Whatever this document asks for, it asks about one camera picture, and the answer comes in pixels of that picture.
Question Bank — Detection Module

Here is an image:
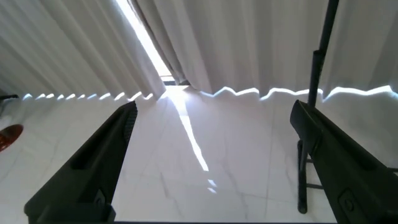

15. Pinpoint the black clothes rack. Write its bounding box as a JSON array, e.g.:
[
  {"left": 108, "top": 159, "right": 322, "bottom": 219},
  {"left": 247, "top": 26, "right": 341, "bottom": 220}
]
[{"left": 297, "top": 0, "right": 398, "bottom": 215}]

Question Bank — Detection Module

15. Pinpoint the window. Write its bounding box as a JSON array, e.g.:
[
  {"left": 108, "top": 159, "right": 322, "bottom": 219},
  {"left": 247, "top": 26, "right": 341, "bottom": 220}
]
[{"left": 116, "top": 0, "right": 190, "bottom": 86}]

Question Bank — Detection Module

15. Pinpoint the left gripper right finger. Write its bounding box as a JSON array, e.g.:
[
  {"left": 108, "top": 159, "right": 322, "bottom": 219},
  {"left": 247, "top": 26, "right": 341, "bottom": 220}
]
[{"left": 289, "top": 99, "right": 398, "bottom": 224}]

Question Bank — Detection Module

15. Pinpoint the white curtain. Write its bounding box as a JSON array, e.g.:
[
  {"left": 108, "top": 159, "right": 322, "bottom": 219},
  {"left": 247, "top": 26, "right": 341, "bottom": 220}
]
[
  {"left": 0, "top": 0, "right": 167, "bottom": 100},
  {"left": 129, "top": 0, "right": 398, "bottom": 99}
]

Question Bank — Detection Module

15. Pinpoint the red round object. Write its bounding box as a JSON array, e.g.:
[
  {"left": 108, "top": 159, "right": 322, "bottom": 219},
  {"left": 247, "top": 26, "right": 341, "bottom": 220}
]
[{"left": 0, "top": 123, "right": 24, "bottom": 152}]

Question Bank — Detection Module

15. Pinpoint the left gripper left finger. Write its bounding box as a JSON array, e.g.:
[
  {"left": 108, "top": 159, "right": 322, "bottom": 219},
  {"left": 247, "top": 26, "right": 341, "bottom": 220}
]
[{"left": 24, "top": 101, "right": 139, "bottom": 224}]

